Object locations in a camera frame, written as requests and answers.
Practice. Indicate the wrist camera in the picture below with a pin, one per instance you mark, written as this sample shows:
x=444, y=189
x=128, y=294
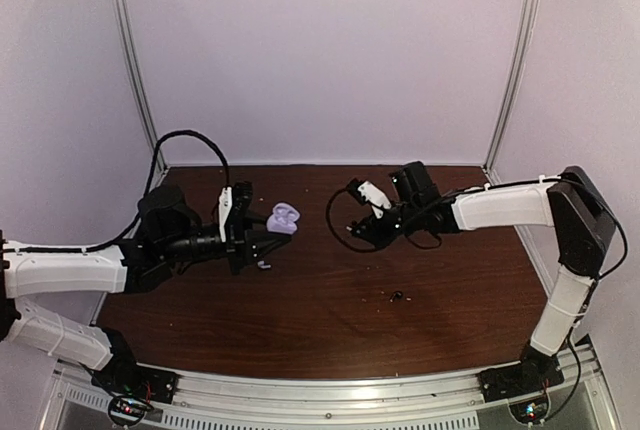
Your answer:
x=366, y=193
x=233, y=204

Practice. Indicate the left controller circuit board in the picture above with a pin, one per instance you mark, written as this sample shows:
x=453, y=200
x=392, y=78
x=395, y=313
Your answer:
x=127, y=411

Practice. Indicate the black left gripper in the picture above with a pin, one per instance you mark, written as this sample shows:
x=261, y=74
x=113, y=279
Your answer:
x=246, y=249

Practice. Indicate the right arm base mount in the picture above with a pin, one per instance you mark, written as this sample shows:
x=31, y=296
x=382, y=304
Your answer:
x=530, y=374

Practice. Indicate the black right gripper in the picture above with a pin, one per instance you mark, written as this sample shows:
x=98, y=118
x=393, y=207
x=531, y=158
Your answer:
x=379, y=236

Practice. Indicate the left aluminium corner post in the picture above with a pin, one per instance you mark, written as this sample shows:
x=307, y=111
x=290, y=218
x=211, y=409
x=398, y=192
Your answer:
x=133, y=69

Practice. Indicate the black earbud front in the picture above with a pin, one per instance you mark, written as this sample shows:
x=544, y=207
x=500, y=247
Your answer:
x=397, y=296

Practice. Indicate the controller circuit board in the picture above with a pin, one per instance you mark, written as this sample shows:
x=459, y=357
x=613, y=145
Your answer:
x=529, y=411
x=127, y=411

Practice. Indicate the right aluminium corner post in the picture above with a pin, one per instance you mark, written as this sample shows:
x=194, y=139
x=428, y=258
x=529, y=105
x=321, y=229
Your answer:
x=527, y=20

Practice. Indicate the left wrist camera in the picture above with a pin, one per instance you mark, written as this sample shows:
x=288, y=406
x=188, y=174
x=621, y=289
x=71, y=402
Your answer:
x=233, y=204

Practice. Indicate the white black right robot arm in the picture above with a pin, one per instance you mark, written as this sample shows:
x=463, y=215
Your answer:
x=566, y=204

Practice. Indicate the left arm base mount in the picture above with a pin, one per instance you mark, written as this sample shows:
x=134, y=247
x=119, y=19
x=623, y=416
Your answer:
x=124, y=375

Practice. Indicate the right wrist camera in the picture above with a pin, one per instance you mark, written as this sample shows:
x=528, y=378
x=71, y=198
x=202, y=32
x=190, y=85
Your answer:
x=366, y=193

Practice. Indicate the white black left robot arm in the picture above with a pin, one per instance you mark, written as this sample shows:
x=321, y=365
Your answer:
x=170, y=237

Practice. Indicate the aluminium front rail frame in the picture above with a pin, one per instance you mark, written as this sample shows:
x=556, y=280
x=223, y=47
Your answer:
x=451, y=400

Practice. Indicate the lilac earbud charging case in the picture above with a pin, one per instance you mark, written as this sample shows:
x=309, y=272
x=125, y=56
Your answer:
x=283, y=219

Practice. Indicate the right controller circuit board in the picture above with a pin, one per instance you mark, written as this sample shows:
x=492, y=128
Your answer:
x=529, y=411

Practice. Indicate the aluminium corner post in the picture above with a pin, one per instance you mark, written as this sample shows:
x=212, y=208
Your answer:
x=133, y=69
x=527, y=20

